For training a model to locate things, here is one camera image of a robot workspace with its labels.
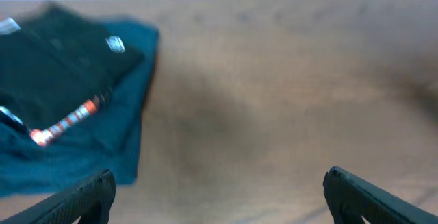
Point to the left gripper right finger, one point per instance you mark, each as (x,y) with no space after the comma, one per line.
(351,199)

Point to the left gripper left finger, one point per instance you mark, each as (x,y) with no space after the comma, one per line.
(88,202)

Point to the black t-shirt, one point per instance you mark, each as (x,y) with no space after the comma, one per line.
(58,60)

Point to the folded navy blue shirt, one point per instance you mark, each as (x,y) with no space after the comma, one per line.
(109,139)

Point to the black orange printed jersey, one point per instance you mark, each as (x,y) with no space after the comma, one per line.
(43,137)

